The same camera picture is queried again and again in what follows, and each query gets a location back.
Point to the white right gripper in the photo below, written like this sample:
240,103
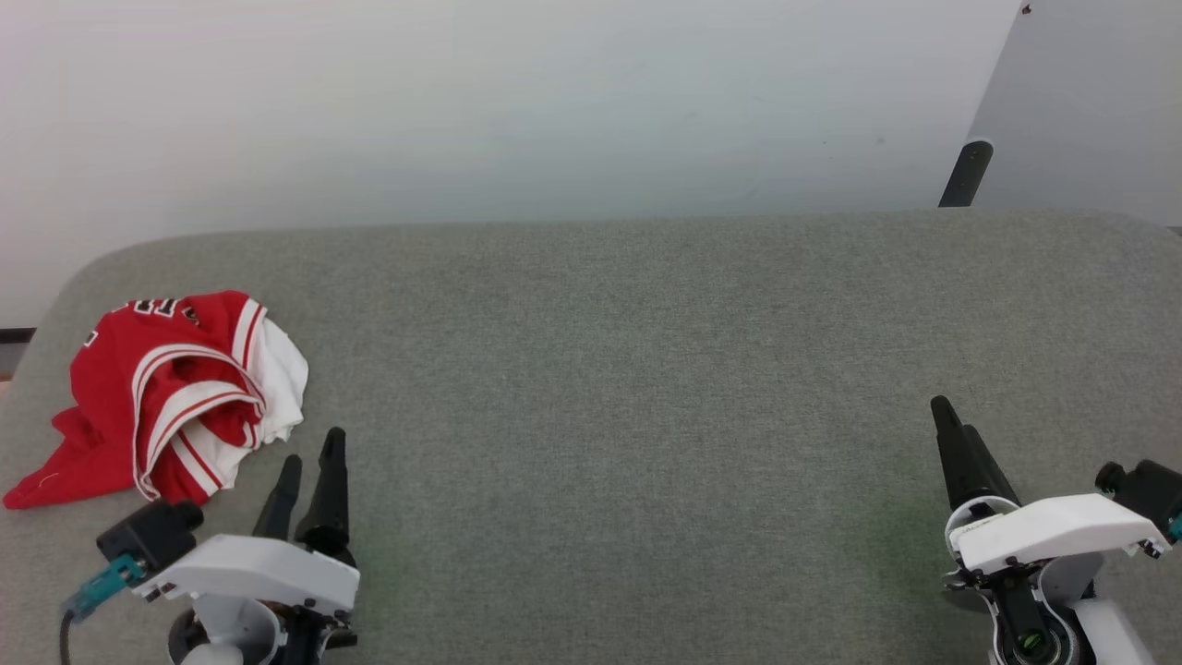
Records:
1053,528

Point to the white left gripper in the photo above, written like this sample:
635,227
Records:
259,568

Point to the red and white jersey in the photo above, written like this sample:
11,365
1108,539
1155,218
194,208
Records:
175,397

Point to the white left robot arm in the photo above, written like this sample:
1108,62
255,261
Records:
231,633

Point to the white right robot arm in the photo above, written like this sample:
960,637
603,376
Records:
1108,633

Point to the black panel leg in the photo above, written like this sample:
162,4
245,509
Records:
966,174

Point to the grey flat panel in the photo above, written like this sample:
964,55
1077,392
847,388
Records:
1090,102

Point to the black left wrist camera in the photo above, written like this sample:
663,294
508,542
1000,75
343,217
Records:
152,534

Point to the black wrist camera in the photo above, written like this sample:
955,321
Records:
1150,489
152,534

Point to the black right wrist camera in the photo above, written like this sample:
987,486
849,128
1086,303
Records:
1150,489

